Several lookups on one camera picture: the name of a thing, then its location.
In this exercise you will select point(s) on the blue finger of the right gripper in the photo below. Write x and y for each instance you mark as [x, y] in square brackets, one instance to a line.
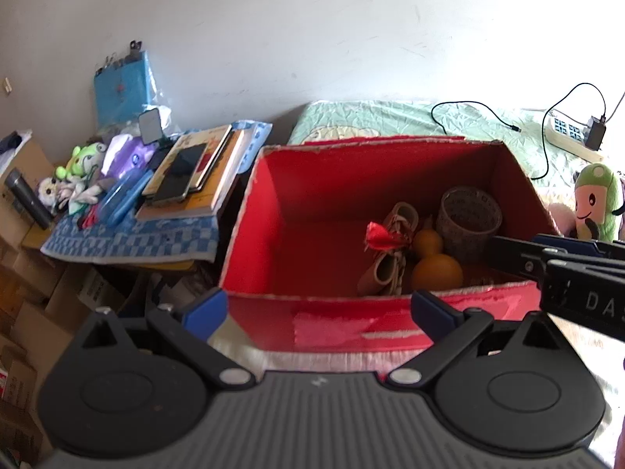
[594, 248]
[528, 259]

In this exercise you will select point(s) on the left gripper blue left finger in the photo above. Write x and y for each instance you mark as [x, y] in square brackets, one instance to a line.
[205, 315]

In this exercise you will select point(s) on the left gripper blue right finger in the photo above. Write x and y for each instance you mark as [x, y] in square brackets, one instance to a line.
[433, 316]

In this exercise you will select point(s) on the brown gourd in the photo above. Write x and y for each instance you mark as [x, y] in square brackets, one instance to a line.
[434, 270]

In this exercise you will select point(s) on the beige belt with red ribbon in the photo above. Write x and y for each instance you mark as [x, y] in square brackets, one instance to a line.
[391, 241]

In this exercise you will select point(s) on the green plush toy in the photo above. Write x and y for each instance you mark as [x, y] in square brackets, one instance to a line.
[599, 203]

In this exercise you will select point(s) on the pink plush toy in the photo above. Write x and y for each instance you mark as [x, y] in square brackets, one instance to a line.
[563, 217]

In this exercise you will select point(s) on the woven wicker basket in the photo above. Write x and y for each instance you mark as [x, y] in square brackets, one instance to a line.
[467, 218]

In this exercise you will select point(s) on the blue checkered cloth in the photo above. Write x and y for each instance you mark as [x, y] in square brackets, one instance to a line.
[79, 238]

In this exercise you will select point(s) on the black power adapter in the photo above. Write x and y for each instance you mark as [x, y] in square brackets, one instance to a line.
[595, 134]

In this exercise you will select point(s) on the white power strip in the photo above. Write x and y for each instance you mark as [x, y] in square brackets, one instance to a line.
[568, 135]

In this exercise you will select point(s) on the stack of books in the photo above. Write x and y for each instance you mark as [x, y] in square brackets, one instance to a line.
[229, 150]

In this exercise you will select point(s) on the black smartphone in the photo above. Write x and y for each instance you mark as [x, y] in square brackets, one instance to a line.
[175, 184]

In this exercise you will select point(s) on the blue pencil case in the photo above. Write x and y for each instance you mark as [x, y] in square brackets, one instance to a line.
[122, 197]

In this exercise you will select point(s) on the cardboard boxes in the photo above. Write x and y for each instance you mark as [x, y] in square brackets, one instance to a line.
[41, 293]

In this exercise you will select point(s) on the purple tissue pack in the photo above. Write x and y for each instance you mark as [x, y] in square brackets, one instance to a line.
[124, 154]

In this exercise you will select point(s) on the small green white plush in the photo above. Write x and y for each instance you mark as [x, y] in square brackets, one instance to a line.
[85, 164]

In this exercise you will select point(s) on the small mirror stand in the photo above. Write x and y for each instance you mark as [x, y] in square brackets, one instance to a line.
[150, 126]

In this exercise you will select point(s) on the black cylindrical bottle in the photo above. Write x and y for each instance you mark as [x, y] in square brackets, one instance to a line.
[16, 183]

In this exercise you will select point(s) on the blue plastic bag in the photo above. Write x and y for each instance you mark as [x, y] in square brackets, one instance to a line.
[124, 87]

